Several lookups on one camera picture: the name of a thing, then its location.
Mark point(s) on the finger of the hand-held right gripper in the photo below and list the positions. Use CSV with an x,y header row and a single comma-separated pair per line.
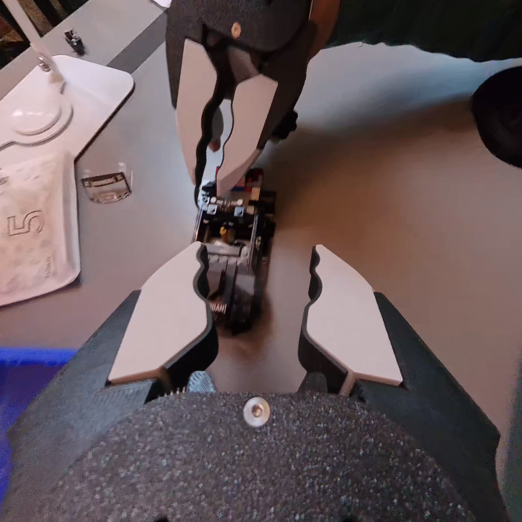
x,y
251,118
191,102

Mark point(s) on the black wrist rest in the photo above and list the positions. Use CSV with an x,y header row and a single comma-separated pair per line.
x,y
501,118

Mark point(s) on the printed white paper bag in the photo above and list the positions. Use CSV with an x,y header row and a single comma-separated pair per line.
x,y
36,236

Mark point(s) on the person's right forearm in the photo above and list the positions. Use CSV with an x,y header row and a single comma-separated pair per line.
x,y
408,24

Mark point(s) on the black lego car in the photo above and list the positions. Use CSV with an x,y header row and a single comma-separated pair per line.
x,y
236,253

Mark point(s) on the white book stand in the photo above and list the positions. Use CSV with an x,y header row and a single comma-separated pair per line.
x,y
81,89

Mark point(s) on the person's right hand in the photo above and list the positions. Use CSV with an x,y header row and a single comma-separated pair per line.
x,y
324,20

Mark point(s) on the clear lego windshield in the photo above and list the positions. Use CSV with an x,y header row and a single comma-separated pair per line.
x,y
108,185

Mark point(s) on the black lego minifigure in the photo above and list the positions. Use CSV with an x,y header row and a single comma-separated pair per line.
x,y
75,40

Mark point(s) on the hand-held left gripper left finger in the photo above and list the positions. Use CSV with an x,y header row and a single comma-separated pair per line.
x,y
163,322

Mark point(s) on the blue plastic bin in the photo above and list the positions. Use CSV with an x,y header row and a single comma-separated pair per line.
x,y
24,375

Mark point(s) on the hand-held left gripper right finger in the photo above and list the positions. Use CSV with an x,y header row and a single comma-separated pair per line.
x,y
350,326

